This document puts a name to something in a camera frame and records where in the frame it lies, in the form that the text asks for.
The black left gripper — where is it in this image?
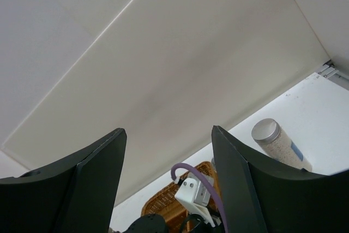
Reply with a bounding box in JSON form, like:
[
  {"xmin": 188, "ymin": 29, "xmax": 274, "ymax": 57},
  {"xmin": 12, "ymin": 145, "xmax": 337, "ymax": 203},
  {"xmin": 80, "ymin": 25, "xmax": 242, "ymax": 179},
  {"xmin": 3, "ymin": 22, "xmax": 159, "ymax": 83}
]
[{"xmin": 109, "ymin": 211, "xmax": 219, "ymax": 233}]

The silver lid tall jar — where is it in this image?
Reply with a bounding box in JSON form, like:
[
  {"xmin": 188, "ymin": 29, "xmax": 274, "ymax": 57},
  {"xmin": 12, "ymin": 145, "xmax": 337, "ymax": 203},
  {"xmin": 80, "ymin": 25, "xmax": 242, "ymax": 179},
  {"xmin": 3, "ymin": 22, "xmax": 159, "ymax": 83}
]
[{"xmin": 251, "ymin": 118, "xmax": 312, "ymax": 172}]

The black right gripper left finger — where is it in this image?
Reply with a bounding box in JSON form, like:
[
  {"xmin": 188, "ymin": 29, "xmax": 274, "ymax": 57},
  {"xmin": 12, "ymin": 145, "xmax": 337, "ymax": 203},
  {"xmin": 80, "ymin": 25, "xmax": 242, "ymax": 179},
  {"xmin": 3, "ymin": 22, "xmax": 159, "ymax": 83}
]
[{"xmin": 1, "ymin": 128, "xmax": 127, "ymax": 232}]

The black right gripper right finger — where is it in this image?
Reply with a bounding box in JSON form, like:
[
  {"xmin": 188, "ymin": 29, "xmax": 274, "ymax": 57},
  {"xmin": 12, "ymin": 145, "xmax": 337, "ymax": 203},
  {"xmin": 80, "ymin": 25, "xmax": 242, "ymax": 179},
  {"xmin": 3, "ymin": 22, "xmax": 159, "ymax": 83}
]
[{"xmin": 212, "ymin": 126, "xmax": 348, "ymax": 232}]

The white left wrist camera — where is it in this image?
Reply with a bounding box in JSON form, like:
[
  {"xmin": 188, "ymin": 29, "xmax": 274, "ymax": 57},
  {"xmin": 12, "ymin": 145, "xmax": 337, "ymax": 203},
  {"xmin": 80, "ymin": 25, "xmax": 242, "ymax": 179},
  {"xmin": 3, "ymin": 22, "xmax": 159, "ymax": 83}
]
[{"xmin": 174, "ymin": 172, "xmax": 220, "ymax": 227}]

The black cap salt grinder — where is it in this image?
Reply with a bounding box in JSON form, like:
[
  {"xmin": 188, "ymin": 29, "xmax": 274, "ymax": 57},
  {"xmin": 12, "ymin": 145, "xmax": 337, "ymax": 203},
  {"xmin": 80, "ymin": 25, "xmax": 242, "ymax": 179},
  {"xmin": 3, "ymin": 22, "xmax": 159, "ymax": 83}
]
[{"xmin": 210, "ymin": 157, "xmax": 217, "ymax": 173}]

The brown wicker divided tray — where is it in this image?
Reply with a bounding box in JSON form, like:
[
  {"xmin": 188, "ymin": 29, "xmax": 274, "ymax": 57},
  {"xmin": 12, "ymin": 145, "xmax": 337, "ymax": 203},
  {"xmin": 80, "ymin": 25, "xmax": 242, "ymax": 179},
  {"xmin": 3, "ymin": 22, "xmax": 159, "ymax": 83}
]
[{"xmin": 141, "ymin": 161, "xmax": 221, "ymax": 232}]

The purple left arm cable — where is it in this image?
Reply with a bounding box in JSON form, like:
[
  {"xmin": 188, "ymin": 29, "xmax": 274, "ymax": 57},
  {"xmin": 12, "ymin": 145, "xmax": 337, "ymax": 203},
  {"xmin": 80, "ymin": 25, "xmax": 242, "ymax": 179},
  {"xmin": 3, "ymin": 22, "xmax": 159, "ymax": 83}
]
[{"xmin": 170, "ymin": 163, "xmax": 229, "ymax": 233}]

